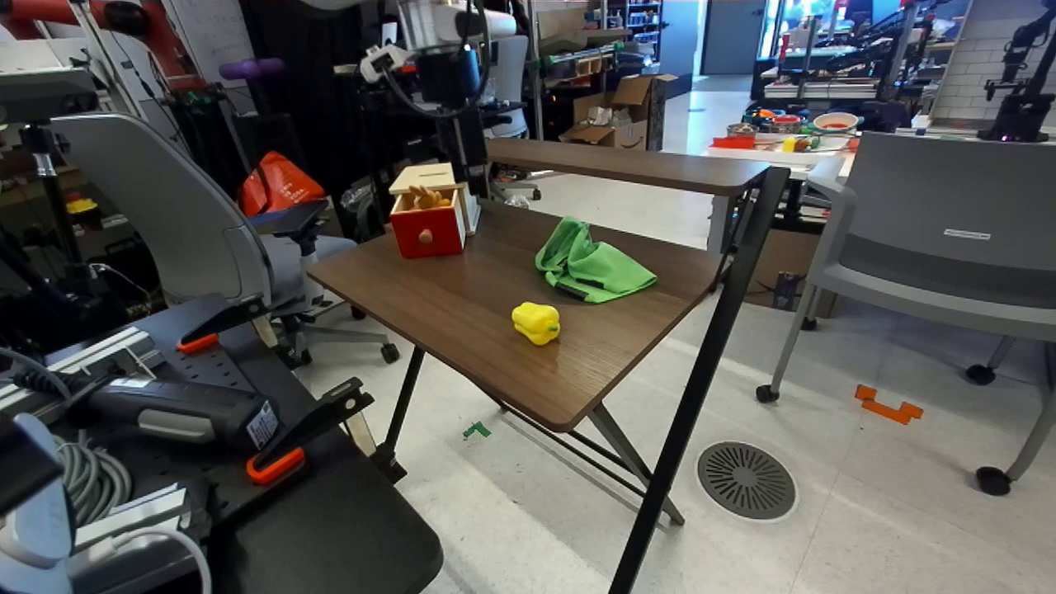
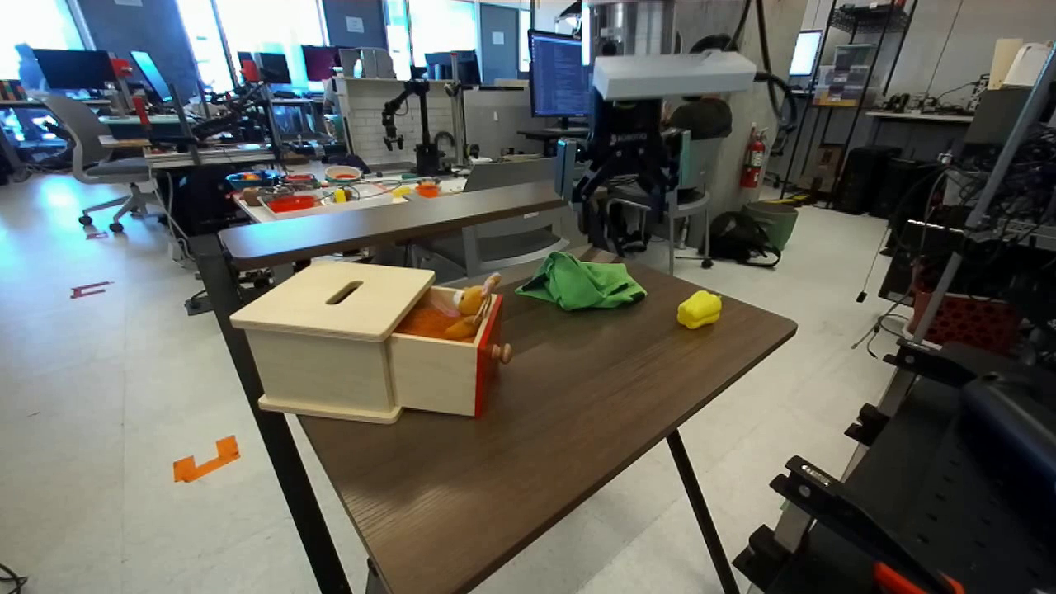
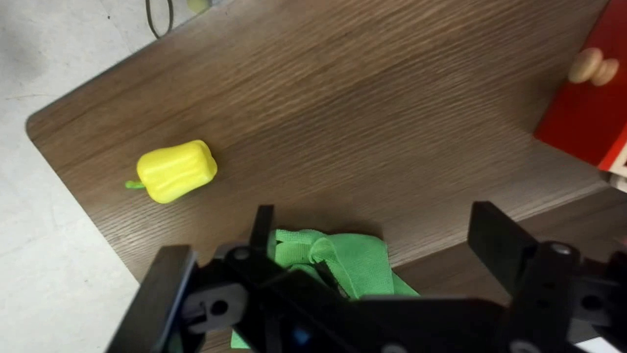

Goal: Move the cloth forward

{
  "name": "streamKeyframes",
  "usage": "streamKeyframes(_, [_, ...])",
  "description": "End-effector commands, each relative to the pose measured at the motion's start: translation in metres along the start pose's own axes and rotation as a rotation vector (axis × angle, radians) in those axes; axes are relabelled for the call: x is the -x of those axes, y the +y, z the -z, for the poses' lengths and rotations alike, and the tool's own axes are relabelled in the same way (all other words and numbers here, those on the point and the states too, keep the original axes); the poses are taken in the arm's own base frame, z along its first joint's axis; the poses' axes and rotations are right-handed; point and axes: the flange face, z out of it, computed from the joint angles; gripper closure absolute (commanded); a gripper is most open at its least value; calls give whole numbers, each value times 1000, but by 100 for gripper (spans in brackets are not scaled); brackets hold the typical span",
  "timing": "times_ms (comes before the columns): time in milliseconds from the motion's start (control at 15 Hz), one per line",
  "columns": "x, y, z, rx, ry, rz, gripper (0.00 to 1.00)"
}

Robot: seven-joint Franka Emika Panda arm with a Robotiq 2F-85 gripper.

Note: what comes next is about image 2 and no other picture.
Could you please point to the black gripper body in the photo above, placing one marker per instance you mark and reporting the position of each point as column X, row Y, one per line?
column 630, row 141

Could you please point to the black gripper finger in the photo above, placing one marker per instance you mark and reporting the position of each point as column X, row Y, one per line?
column 595, row 217
column 654, row 217

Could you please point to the small black robot arm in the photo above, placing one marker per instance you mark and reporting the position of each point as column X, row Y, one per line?
column 410, row 116

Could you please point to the green cloth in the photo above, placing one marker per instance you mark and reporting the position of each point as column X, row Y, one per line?
column 583, row 285

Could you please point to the black backpack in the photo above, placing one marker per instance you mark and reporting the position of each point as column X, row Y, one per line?
column 742, row 237

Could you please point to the computer monitor with blue screen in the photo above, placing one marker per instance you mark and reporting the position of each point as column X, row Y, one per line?
column 560, row 76

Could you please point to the yellow block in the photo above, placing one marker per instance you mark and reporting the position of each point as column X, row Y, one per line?
column 696, row 308

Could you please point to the red fire extinguisher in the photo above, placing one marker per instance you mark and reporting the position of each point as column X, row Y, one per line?
column 755, row 160

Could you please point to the green bin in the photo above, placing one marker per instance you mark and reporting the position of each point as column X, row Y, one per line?
column 778, row 223

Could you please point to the orange plush toy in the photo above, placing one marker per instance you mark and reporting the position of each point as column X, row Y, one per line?
column 465, row 306

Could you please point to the dark wood table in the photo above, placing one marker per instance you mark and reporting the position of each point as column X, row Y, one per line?
column 549, row 416

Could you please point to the grey long bench table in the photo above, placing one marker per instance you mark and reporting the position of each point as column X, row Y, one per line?
column 385, row 218

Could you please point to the wooden drawer with orange sides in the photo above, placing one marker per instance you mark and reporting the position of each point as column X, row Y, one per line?
column 449, row 366

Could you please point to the black metal shelf rack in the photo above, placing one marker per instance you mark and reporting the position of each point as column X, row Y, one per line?
column 864, row 67

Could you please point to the white table with colourful toys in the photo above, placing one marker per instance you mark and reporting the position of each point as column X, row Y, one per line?
column 332, row 194

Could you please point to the wooden box with slot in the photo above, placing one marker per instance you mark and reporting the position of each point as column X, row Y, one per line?
column 332, row 331

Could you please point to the grey tripod pole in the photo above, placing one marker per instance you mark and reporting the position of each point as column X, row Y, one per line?
column 979, row 200

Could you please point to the red plastic crate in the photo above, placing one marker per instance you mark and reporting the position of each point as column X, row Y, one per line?
column 970, row 322

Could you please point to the grey office chair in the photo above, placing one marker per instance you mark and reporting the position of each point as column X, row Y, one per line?
column 105, row 153

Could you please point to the dark desk monitor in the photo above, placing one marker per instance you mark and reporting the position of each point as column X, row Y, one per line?
column 72, row 67

